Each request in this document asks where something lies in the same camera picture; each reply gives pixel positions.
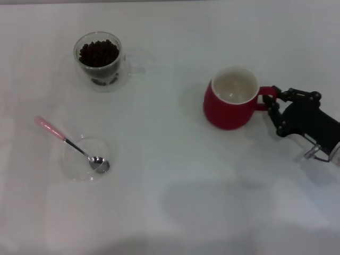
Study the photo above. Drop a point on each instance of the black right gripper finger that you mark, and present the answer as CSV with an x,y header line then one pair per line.
x,y
275,111
300,93

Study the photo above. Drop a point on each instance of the double-walled glass cup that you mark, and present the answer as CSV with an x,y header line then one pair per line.
x,y
87,79

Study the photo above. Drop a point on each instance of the coffee beans in glass cup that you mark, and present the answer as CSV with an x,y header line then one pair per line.
x,y
98,53

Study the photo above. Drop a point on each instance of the red mug white inside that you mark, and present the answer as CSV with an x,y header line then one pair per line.
x,y
223,114

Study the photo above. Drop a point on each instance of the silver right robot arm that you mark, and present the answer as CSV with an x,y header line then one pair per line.
x,y
336,156

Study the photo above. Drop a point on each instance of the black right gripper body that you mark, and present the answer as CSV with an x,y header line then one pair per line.
x,y
310,119

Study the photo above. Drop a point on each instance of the clear glass saucer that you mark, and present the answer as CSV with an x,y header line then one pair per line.
x,y
75,171

